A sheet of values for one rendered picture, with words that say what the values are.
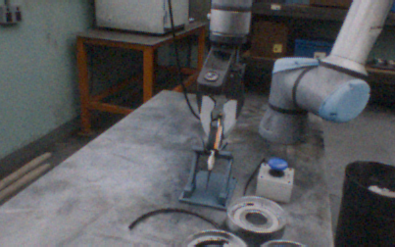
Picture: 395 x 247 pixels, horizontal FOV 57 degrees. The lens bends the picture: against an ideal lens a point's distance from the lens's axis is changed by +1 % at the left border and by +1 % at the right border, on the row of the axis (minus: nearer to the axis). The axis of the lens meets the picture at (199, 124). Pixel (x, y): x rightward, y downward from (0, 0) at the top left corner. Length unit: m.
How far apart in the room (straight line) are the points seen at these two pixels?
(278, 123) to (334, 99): 0.20
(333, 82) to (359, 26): 0.14
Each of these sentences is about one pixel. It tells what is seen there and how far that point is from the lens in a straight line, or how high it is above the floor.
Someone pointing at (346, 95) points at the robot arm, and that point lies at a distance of 0.91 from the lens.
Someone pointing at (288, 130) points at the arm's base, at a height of 0.84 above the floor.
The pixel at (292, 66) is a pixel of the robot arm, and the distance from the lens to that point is 1.00.
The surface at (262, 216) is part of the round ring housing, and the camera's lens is 0.70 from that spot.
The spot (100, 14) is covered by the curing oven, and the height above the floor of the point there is 0.90.
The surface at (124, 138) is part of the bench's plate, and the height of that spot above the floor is 0.80.
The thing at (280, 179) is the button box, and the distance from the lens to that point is 0.78.
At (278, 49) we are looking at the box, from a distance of 4.04.
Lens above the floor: 1.22
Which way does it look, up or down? 22 degrees down
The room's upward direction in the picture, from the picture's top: 4 degrees clockwise
